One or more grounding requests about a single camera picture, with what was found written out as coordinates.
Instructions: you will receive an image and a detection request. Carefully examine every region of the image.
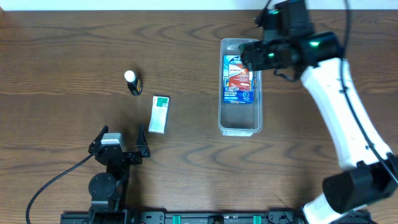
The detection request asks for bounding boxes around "blue toothpaste box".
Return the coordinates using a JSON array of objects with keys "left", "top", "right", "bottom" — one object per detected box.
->
[{"left": 221, "top": 55, "right": 254, "bottom": 104}]

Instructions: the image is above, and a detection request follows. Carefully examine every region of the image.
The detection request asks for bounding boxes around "white green medicine box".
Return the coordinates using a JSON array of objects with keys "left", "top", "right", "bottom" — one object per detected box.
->
[{"left": 149, "top": 96, "right": 170, "bottom": 134}]

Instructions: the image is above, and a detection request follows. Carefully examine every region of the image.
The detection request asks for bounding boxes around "dark bottle white cap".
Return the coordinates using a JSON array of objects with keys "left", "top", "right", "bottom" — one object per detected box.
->
[{"left": 124, "top": 70, "right": 142, "bottom": 96}]

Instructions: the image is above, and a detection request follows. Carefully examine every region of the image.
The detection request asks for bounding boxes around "clear plastic container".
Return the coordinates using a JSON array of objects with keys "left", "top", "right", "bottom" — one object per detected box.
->
[{"left": 218, "top": 38, "right": 263, "bottom": 137}]

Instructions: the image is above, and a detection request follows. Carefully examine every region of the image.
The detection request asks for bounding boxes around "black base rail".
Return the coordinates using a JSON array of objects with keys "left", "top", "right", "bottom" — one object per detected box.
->
[{"left": 60, "top": 210, "right": 373, "bottom": 224}]

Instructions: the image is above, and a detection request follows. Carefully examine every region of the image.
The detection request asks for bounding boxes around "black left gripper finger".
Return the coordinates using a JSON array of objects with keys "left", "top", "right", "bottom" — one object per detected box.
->
[
  {"left": 90, "top": 125, "right": 108, "bottom": 149},
  {"left": 136, "top": 124, "right": 149, "bottom": 151}
]

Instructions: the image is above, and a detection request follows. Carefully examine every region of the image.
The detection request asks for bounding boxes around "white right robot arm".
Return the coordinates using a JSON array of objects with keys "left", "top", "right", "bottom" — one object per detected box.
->
[{"left": 239, "top": 1, "right": 397, "bottom": 223}]

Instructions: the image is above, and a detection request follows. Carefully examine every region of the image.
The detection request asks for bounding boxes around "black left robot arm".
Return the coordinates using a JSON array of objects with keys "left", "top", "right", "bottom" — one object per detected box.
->
[{"left": 88, "top": 125, "right": 150, "bottom": 212}]

